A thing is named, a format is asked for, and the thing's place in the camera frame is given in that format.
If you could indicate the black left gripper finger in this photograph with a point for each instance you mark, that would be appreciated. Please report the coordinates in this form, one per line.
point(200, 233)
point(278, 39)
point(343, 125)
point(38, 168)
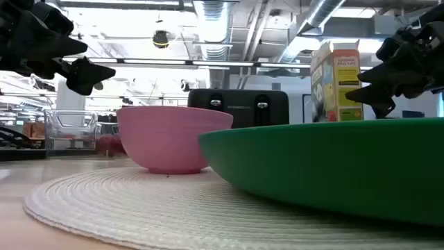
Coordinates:
point(45, 43)
point(85, 76)

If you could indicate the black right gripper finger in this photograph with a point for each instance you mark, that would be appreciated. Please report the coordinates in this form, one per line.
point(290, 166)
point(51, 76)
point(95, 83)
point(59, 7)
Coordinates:
point(379, 97)
point(402, 69)

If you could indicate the orange yellow carton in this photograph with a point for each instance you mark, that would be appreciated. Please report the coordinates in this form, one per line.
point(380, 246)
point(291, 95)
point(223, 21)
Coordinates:
point(341, 69)

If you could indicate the red apple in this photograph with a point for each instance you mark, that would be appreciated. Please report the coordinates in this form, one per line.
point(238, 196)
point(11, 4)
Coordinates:
point(108, 146)

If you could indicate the white round column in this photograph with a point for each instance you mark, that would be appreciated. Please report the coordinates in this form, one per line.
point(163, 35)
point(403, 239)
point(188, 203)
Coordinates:
point(71, 102)

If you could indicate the small clear plastic bin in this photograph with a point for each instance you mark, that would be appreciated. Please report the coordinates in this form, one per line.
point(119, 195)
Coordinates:
point(104, 130)

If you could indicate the large clear plastic bin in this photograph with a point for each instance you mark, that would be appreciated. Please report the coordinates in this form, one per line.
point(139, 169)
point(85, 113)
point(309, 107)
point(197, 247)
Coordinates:
point(52, 139)

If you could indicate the green plate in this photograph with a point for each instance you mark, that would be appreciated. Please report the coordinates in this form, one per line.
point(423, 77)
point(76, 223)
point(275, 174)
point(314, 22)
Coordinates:
point(329, 166)

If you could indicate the long ceiling light bar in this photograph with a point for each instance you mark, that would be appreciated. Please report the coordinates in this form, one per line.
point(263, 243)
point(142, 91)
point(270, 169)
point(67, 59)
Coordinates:
point(173, 62)

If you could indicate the pink plastic bowl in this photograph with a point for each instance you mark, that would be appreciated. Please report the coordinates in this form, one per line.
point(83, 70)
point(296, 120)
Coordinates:
point(166, 139)

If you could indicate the black toaster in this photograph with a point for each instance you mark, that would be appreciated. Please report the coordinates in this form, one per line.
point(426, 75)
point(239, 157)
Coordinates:
point(243, 111)

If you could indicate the white woven round placemat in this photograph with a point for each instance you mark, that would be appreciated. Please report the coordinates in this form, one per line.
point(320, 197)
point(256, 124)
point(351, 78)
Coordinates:
point(138, 208)

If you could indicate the black dome ceiling camera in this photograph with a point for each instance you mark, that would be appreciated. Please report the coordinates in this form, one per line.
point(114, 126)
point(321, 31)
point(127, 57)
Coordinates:
point(160, 39)

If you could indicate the silver ribbed ventilation duct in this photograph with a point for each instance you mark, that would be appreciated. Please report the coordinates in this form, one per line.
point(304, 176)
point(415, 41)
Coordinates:
point(213, 34)

